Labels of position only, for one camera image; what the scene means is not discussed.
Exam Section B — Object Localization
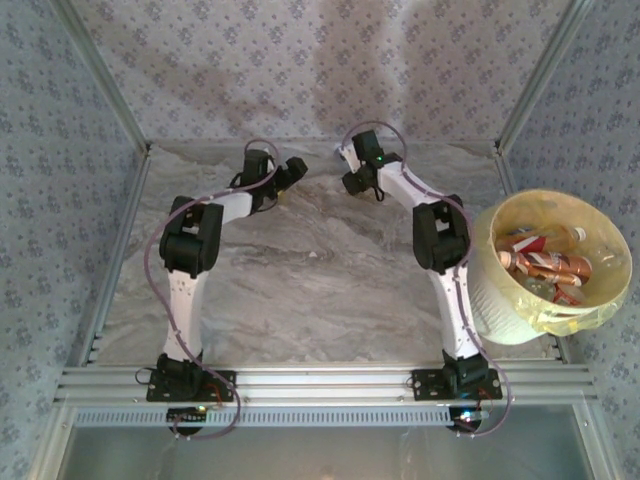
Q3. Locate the white plastic bin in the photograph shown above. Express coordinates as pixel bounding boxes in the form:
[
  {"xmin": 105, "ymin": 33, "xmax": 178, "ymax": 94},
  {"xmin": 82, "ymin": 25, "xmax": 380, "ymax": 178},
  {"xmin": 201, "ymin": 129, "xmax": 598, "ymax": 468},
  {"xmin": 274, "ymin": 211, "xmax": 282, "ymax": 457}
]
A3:
[{"xmin": 472, "ymin": 264, "xmax": 544, "ymax": 347}]

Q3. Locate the yellow waste basket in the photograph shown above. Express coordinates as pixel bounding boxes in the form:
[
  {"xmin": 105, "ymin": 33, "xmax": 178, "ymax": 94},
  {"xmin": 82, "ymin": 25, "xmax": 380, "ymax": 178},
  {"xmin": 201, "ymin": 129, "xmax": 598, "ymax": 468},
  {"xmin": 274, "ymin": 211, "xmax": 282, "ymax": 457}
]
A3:
[{"xmin": 472, "ymin": 188, "xmax": 634, "ymax": 337}]

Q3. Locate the black controller board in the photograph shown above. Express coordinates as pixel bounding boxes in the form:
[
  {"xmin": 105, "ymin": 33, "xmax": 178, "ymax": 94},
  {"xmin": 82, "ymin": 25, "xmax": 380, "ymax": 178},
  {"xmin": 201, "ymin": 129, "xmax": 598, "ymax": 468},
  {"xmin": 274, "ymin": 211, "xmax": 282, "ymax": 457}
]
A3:
[
  {"xmin": 166, "ymin": 405, "xmax": 210, "ymax": 436},
  {"xmin": 448, "ymin": 407, "xmax": 490, "ymax": 435}
]

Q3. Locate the aluminium frame post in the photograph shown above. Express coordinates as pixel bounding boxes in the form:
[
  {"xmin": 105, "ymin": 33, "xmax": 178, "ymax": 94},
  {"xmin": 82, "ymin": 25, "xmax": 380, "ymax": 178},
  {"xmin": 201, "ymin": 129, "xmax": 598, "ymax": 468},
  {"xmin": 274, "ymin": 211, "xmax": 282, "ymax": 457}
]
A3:
[
  {"xmin": 49, "ymin": 0, "xmax": 154, "ymax": 156},
  {"xmin": 494, "ymin": 0, "xmax": 596, "ymax": 154}
]

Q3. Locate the aluminium mounting rail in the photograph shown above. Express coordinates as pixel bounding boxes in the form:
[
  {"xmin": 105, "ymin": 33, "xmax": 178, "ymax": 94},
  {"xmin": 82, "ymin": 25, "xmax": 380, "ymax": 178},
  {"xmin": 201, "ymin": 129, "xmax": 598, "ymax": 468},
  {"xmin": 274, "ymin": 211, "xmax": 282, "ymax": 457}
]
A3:
[{"xmin": 54, "ymin": 363, "xmax": 599, "ymax": 404}]

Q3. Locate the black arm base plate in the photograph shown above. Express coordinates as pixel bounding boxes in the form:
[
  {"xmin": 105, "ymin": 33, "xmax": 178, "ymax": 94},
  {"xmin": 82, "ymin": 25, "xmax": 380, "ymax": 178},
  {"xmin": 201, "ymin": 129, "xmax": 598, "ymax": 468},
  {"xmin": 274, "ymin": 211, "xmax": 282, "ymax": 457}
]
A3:
[
  {"xmin": 410, "ymin": 368, "xmax": 503, "ymax": 401},
  {"xmin": 146, "ymin": 367, "xmax": 237, "ymax": 403}
]

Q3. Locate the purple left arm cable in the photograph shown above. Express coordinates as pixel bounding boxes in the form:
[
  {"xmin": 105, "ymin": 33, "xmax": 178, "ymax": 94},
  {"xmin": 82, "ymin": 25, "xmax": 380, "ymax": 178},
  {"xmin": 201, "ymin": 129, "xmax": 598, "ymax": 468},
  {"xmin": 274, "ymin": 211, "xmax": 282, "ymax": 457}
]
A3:
[{"xmin": 143, "ymin": 138, "xmax": 280, "ymax": 442}]

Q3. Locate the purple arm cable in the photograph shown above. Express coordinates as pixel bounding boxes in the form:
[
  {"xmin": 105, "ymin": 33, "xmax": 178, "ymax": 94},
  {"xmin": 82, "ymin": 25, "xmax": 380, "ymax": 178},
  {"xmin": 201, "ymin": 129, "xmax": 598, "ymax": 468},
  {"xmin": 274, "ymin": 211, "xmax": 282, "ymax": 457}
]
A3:
[
  {"xmin": 344, "ymin": 120, "xmax": 514, "ymax": 440},
  {"xmin": 143, "ymin": 138, "xmax": 280, "ymax": 442}
]

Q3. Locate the grey slotted cable duct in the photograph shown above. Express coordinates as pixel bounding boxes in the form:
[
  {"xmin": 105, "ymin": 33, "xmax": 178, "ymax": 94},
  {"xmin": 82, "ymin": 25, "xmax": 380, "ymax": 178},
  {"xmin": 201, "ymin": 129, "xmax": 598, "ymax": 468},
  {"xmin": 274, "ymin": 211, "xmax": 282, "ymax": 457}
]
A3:
[{"xmin": 74, "ymin": 404, "xmax": 482, "ymax": 428}]

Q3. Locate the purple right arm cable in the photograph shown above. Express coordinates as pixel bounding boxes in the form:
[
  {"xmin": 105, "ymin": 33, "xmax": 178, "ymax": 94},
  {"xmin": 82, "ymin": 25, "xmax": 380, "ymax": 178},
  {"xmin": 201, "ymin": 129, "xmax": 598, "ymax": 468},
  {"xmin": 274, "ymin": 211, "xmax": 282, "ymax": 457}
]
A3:
[{"xmin": 344, "ymin": 120, "xmax": 514, "ymax": 440}]

